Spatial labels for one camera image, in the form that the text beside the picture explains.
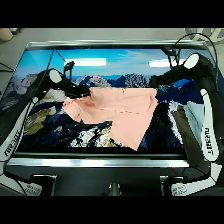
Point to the pink shirt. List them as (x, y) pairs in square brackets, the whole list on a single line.
[(126, 110)]

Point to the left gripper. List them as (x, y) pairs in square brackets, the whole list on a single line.
[(80, 90)]

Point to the light blue garment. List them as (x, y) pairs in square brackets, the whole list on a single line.
[(196, 116)]

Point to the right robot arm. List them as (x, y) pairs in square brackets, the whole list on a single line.
[(209, 133)]

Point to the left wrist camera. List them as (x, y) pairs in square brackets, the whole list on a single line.
[(69, 66)]

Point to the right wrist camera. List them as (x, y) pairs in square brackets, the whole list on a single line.
[(172, 55)]

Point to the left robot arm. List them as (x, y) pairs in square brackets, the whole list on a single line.
[(15, 133)]

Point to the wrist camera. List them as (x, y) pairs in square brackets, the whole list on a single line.
[(69, 66), (172, 55)]

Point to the dark grey garment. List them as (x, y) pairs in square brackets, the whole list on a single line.
[(190, 143)]

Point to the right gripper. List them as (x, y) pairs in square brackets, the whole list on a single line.
[(157, 80)]

